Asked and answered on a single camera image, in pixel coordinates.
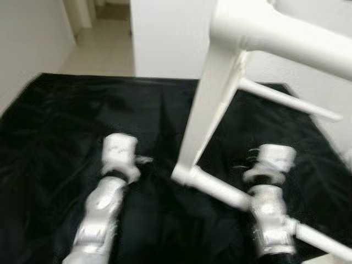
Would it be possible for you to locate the white plastic table top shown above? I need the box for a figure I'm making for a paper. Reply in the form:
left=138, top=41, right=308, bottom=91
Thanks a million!
left=172, top=0, right=281, bottom=185

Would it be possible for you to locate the black table cloth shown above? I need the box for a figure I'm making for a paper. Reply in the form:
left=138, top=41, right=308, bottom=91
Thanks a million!
left=0, top=73, right=352, bottom=264

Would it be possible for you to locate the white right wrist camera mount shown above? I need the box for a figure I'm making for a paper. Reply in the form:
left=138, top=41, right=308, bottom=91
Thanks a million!
left=244, top=144, right=298, bottom=185

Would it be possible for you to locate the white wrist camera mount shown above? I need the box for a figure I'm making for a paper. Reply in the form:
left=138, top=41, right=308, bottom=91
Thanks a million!
left=244, top=144, right=298, bottom=185
left=102, top=134, right=142, bottom=183

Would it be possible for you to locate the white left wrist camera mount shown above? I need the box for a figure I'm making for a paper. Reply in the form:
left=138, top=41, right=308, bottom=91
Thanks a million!
left=102, top=134, right=142, bottom=183

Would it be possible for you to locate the white door frame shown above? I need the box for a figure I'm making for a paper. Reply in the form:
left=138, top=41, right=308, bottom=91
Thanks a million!
left=63, top=0, right=94, bottom=31

